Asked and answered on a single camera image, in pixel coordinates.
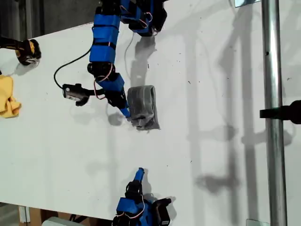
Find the grey striped towel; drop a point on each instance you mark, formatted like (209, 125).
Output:
(143, 106)

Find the white plastic container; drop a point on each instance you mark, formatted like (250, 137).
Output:
(56, 221)

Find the brown cardboard box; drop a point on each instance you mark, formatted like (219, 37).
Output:
(37, 215)

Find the yellow and black power tool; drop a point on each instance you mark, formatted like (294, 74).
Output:
(26, 50)

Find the yellow cloth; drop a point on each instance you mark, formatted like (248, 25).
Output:
(7, 99)

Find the white table leg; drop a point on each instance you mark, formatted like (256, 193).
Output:
(24, 214)

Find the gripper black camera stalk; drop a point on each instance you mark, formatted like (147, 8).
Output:
(90, 94)

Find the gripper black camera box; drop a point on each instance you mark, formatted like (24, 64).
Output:
(162, 212)
(71, 92)

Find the steel post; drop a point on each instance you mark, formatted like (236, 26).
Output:
(272, 117)

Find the black post clamp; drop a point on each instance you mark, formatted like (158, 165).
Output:
(282, 113)

